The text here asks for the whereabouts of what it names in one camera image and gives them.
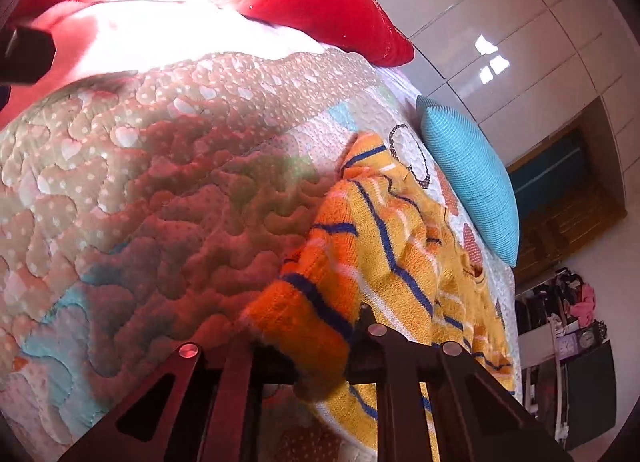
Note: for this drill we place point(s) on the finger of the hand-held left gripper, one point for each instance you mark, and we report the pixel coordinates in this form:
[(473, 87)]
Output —
[(25, 54)]

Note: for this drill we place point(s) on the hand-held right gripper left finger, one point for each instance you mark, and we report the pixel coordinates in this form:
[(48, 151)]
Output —
[(240, 392)]

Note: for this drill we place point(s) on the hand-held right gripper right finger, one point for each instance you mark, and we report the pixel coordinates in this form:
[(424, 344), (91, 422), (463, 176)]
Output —
[(362, 357)]

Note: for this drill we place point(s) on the yellow striped knit sweater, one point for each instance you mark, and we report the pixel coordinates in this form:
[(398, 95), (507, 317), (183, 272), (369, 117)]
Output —
[(390, 242)]

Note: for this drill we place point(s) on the white bed sheet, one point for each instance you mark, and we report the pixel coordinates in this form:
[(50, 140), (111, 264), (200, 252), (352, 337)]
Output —
[(165, 21)]

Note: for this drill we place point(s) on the quilted patterned bedspread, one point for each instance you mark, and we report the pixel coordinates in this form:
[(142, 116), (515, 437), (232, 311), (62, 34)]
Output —
[(150, 192)]

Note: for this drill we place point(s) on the white open shelf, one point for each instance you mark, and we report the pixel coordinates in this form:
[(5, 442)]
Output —
[(555, 357)]

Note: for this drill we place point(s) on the light blue pillow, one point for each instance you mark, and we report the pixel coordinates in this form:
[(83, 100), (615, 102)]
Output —
[(470, 171)]

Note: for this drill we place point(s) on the black table clock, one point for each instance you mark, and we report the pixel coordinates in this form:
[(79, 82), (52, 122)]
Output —
[(588, 339)]

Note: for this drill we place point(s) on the pink clothing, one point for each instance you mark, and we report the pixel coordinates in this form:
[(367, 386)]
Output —
[(585, 304)]

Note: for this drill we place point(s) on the brown wooden door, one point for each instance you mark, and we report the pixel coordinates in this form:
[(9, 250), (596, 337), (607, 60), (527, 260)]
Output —
[(565, 222)]

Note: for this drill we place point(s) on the red pillow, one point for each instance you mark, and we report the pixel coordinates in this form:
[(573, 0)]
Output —
[(325, 6)]

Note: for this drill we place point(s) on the white glossy wardrobe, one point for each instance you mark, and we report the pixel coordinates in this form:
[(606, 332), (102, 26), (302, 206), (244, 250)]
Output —
[(500, 1)]

